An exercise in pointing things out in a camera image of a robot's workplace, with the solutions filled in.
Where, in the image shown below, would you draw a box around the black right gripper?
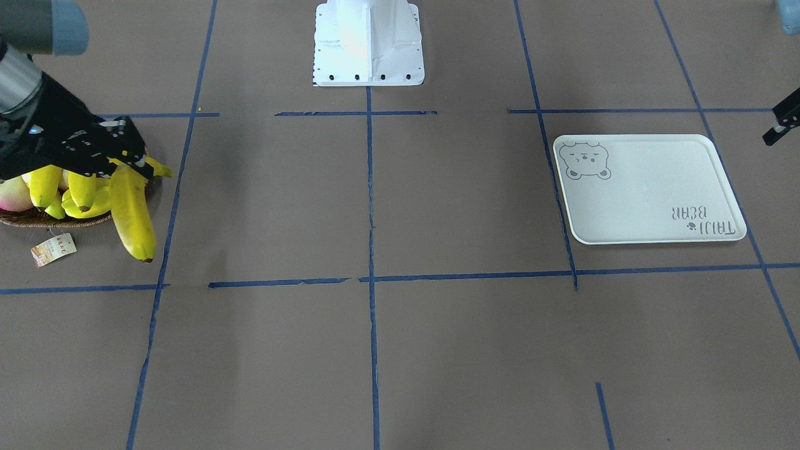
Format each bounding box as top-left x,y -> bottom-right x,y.
1,74 -> 156,180

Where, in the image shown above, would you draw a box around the yellow banana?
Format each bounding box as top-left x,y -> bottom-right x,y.
67,171 -> 97,213
28,164 -> 63,209
61,185 -> 113,219
109,164 -> 156,263

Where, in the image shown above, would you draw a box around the brown wicker basket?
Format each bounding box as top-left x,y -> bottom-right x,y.
0,147 -> 154,229

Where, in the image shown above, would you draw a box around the paper price tag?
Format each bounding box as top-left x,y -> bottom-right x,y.
31,232 -> 77,268

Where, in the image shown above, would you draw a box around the pink white peach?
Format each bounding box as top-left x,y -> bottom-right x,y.
1,176 -> 34,213

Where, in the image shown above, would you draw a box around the white bear tray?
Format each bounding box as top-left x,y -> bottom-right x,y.
552,134 -> 748,245

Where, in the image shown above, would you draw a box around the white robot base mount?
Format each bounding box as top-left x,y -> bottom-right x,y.
312,1 -> 426,86

